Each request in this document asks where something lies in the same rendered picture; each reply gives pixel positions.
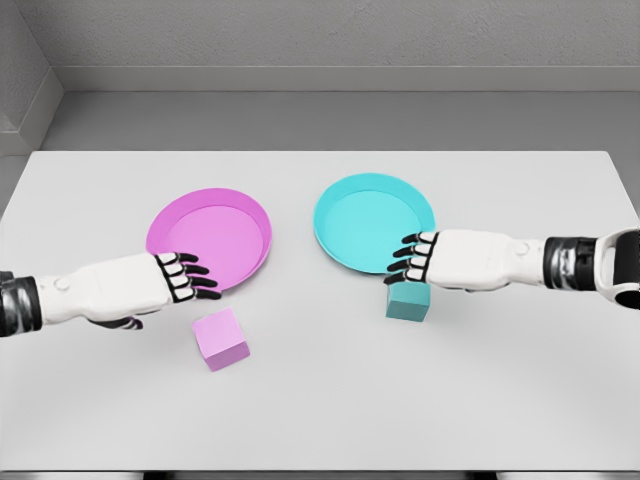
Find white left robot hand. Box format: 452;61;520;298
78;251;223;332

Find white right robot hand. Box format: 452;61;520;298
383;229;501;294

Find teal cube block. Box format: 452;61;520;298
385;282;432;323

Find cyan round plate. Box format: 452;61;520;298
313;172;437;276

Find pink round plate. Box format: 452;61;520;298
145;187;274;293

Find pink cube block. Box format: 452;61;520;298
191;307;251;372

